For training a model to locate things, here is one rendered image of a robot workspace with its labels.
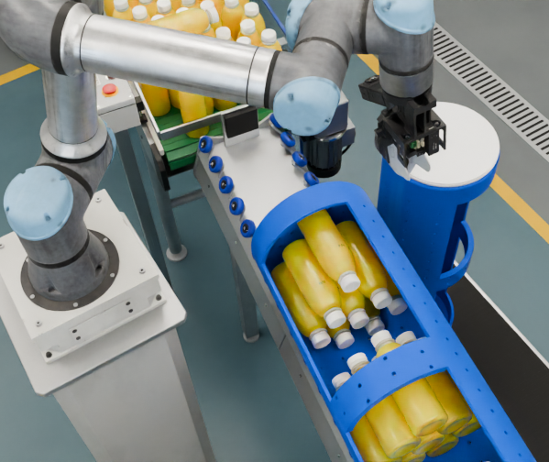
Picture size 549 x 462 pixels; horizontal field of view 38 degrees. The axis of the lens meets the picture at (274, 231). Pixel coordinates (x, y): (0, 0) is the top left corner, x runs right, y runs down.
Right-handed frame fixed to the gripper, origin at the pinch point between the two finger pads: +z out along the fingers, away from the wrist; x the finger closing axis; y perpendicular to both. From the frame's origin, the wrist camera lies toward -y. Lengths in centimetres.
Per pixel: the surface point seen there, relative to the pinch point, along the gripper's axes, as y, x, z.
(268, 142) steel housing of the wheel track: -69, -4, 53
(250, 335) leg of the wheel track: -70, -25, 139
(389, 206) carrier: -40, 17, 63
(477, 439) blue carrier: 27, -1, 52
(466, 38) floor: -173, 129, 149
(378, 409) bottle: 19.3, -17.1, 37.7
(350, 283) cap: -4.8, -10.0, 33.0
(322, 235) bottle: -16.6, -10.2, 30.3
